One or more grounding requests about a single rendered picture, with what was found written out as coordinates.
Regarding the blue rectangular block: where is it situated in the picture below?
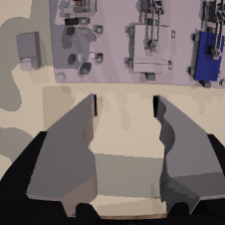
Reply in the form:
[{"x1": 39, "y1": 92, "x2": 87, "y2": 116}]
[{"x1": 192, "y1": 31, "x2": 222, "y2": 82}]

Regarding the grey fixture plate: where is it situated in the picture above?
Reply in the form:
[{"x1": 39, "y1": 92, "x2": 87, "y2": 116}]
[{"x1": 49, "y1": 0, "x2": 216, "y2": 87}]

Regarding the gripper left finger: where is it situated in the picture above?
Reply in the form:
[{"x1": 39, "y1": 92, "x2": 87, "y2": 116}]
[{"x1": 0, "y1": 94, "x2": 98, "y2": 225}]

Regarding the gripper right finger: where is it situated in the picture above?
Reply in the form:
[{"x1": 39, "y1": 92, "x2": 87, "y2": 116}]
[{"x1": 153, "y1": 95, "x2": 225, "y2": 220}]

